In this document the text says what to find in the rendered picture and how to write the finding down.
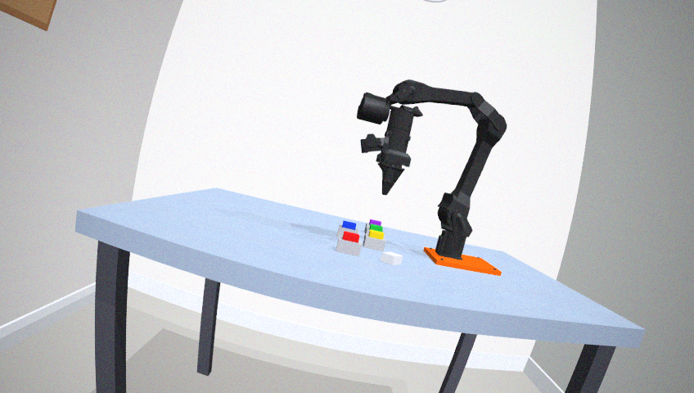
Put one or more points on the purple button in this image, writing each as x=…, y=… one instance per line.
x=372, y=222

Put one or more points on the green button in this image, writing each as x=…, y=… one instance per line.
x=374, y=228

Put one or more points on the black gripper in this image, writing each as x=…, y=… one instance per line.
x=394, y=157

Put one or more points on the small white block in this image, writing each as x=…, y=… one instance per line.
x=391, y=258

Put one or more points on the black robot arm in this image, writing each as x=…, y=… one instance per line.
x=455, y=206

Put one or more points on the blue button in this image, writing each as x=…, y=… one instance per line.
x=346, y=227

